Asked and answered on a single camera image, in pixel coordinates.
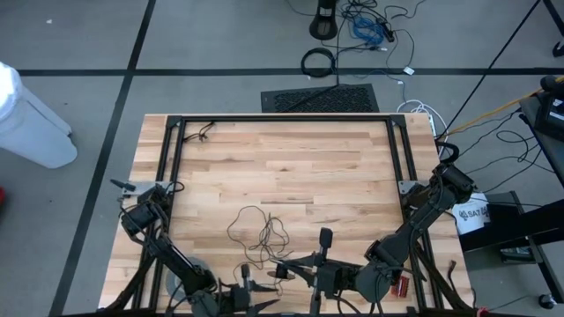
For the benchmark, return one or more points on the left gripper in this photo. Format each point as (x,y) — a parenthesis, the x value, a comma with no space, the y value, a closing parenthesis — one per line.
(235,304)

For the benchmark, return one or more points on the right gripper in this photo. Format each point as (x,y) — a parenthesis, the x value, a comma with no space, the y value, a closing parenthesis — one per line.
(332,277)

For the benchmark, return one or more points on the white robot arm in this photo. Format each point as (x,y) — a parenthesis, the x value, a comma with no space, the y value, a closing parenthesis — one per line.
(31,127)

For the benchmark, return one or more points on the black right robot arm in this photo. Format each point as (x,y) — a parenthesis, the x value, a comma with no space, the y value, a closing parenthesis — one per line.
(423,216)

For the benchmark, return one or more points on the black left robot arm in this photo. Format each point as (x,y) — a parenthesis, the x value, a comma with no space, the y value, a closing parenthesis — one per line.
(172,260)

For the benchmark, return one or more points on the red connector block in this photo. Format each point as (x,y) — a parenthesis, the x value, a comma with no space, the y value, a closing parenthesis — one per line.
(401,288)

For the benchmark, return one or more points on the black floor mat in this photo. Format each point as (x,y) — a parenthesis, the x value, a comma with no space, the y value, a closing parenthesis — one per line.
(321,99)

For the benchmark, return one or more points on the black equipment cart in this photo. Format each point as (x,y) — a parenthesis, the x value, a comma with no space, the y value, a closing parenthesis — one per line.
(506,229)

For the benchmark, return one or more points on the white plug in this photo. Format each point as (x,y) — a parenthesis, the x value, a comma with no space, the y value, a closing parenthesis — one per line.
(408,70)

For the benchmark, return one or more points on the black caster wheel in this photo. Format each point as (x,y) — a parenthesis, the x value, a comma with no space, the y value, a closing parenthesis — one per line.
(547,301)

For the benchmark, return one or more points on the black power strip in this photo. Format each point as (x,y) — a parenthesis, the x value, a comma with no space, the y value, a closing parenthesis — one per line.
(387,31)

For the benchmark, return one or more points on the black electronic device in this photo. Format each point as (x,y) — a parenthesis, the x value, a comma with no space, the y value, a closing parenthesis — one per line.
(555,119)

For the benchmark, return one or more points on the grey duct tape roll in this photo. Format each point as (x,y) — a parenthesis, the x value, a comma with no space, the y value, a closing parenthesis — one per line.
(169,284)

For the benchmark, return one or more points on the black aluminium table frame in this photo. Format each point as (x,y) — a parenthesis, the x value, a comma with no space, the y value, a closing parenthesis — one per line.
(286,118)

